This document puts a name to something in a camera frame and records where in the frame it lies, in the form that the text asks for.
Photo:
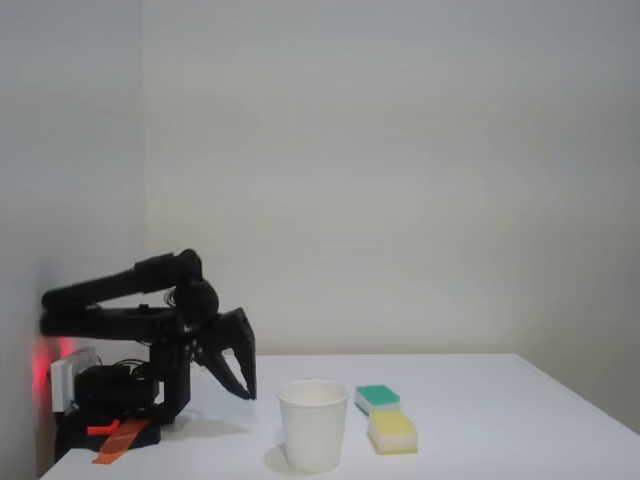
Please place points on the yellow and white sponge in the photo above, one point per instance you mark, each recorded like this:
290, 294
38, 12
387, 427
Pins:
392, 430

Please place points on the white electrical box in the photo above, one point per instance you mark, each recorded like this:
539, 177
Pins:
62, 380

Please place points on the orange table clamp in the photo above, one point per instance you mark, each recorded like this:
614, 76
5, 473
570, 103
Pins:
120, 440

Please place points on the white paper cup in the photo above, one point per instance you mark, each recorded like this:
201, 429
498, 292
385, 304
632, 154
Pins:
312, 430

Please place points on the green and white sponge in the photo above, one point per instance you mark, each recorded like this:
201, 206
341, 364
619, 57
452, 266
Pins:
377, 395

